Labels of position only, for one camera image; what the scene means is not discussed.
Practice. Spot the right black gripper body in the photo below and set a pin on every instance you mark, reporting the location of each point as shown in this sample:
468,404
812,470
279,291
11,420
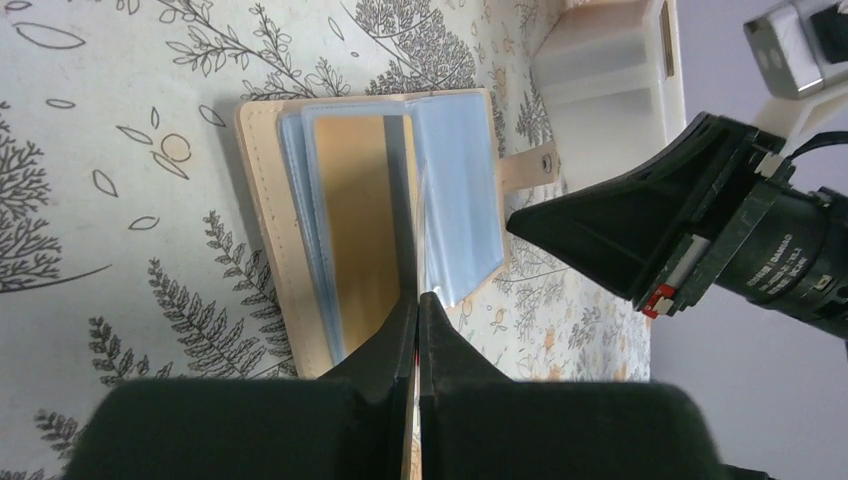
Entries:
795,260

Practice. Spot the beige card holder wallet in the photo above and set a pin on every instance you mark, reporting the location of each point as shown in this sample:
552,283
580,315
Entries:
453,140

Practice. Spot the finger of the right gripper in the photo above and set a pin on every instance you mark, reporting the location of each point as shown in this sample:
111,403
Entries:
621,232

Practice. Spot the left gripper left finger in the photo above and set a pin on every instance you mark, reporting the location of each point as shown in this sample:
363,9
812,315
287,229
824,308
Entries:
346,424

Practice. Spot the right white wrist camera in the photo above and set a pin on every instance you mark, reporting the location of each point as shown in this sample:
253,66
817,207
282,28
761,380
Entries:
800,49

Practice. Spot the credit card in box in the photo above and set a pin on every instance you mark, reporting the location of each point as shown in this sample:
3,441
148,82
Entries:
666,40

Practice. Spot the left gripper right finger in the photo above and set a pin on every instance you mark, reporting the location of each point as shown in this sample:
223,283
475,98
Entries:
477,423

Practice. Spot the white card box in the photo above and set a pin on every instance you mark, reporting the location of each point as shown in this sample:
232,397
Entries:
601,78

